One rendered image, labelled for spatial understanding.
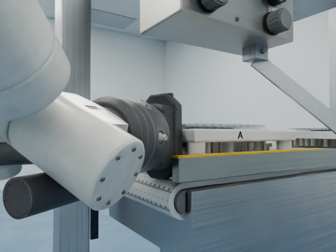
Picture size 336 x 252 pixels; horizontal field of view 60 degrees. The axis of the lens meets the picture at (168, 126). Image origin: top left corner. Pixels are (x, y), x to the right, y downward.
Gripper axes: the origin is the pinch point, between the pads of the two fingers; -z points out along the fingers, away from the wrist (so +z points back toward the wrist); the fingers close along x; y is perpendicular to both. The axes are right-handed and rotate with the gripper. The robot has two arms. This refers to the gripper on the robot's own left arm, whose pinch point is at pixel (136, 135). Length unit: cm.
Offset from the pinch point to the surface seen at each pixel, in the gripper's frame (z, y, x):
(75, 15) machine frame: 10.3, -7.2, -24.4
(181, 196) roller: 0.4, 19.2, 7.9
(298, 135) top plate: -48.3, -3.6, 0.5
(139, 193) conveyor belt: 3.3, 10.6, 8.9
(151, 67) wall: -214, -517, -138
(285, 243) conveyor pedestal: -25.7, 12.3, 20.9
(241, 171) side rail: -9.7, 19.1, 5.2
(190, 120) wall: -261, -436, -21
